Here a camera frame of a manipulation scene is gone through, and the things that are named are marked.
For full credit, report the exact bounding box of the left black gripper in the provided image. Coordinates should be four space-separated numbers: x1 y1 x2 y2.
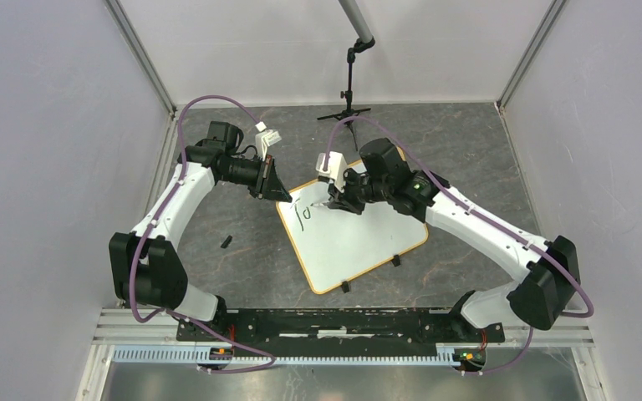
220 153 293 204

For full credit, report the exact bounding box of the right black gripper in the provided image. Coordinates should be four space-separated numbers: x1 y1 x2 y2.
328 167 390 216

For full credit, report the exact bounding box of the yellow framed whiteboard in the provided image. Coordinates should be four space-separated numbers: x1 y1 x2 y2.
277 160 429 295

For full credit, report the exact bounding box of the black marker cap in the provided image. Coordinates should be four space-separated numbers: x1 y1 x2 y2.
221 235 233 249

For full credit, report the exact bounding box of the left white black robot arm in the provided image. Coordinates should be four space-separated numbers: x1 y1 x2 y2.
109 121 292 341

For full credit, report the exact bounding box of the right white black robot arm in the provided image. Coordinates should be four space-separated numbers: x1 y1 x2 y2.
316 138 579 341

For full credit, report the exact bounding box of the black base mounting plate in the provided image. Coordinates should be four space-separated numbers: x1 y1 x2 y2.
176 307 506 358

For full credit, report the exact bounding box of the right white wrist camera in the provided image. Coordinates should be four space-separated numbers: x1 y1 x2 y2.
315 151 349 193

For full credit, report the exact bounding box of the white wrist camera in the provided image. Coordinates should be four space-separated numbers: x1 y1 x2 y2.
315 151 349 193
254 121 281 159

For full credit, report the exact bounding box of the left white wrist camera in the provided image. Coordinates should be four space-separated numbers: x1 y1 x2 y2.
254 121 281 159

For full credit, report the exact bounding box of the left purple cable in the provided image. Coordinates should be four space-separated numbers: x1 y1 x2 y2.
128 94 278 375

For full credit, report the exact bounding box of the purple cable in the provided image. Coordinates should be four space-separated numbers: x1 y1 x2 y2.
324 114 596 376
128 94 278 375

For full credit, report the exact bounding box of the black tripod camera stand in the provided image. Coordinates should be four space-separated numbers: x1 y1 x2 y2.
317 37 375 121

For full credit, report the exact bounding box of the slotted aluminium cable rail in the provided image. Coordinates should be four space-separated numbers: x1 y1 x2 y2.
111 343 486 368

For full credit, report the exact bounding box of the grey camera boom pole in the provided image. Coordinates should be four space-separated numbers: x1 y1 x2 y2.
339 0 374 43

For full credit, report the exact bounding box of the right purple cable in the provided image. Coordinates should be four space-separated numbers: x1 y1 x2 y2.
324 114 596 376

